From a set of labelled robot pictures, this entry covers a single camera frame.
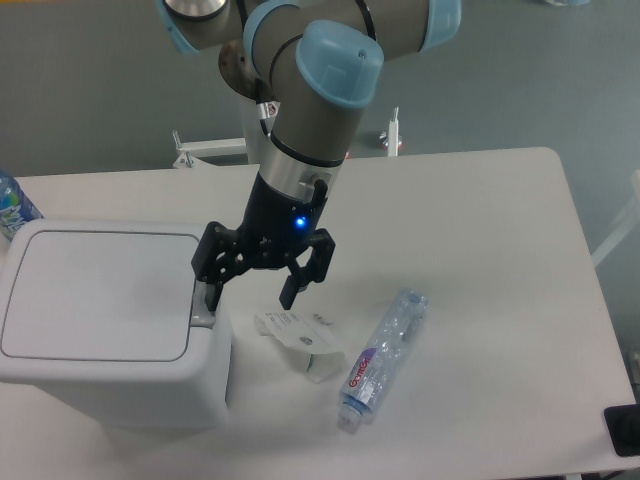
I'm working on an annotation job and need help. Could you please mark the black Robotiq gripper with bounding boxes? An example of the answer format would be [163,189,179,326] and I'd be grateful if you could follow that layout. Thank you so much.
[191,175,336,311]

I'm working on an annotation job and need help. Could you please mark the black device at table edge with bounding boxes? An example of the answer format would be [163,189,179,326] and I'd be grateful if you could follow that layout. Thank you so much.
[604,404,639,457]

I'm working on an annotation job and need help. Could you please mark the white frame at right edge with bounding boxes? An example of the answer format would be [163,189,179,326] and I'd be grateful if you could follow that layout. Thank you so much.
[591,170,639,267]

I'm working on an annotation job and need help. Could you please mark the crushed clear plastic bottle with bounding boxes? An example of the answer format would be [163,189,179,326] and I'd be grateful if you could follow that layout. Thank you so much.
[338,288,428,434]

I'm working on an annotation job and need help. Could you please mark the crumpled white paper carton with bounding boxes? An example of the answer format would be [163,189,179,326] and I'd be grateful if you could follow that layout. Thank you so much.
[254,311,345,383]

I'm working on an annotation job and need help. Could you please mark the blue labelled drink bottle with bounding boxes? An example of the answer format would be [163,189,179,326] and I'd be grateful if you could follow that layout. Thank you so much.
[1,171,43,241]

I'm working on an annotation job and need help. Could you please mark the white push-button trash can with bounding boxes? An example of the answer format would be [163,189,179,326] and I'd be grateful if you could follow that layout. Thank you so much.
[1,219,233,429]

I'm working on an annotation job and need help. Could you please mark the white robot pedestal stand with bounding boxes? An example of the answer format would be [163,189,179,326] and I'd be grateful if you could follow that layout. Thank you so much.
[171,39,405,170]

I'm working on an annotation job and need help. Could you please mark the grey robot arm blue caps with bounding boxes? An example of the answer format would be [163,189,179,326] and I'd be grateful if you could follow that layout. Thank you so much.
[156,1,462,311]

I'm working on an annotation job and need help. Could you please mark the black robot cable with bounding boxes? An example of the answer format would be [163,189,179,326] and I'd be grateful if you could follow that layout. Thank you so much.
[253,77,281,151]

